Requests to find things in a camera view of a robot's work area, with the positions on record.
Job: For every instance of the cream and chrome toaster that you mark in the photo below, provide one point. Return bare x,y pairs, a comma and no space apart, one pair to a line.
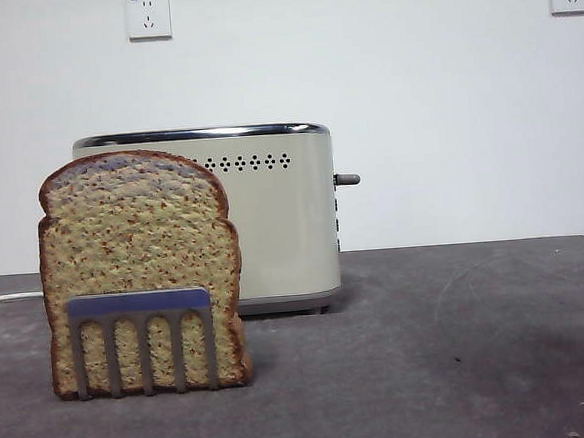
283,229

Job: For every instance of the brown seeded bread slice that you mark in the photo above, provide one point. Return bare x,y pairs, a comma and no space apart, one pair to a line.
138,240

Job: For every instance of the grey toaster lever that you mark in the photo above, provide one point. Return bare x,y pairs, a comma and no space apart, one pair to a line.
349,179

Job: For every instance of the steel toast rack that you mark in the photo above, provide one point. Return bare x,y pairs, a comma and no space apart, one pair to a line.
137,304

